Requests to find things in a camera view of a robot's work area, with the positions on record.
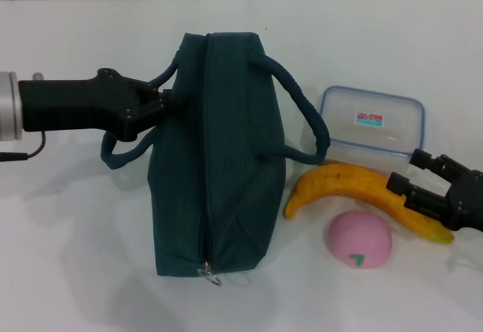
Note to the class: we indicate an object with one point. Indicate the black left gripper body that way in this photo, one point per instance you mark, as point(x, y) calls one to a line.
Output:
point(75, 103)

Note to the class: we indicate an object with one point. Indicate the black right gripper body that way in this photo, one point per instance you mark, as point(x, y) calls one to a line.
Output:
point(468, 203)

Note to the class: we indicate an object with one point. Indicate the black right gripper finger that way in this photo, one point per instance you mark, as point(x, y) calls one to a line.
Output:
point(400, 183)
point(424, 159)

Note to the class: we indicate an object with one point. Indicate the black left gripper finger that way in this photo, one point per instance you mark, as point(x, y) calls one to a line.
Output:
point(166, 110)
point(162, 95)

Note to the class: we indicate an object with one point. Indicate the yellow banana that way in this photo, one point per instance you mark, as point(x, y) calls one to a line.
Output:
point(339, 181)

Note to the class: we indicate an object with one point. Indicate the pink toy peach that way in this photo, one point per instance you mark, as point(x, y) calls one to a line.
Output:
point(358, 237)

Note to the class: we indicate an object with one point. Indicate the clear plastic food container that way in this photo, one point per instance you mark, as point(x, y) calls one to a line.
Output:
point(371, 102)

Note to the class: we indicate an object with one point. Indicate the dark teal lunch bag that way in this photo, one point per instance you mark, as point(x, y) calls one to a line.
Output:
point(234, 151)

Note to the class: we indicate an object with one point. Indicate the left wrist metal connector plug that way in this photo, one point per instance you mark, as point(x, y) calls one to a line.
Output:
point(37, 77)

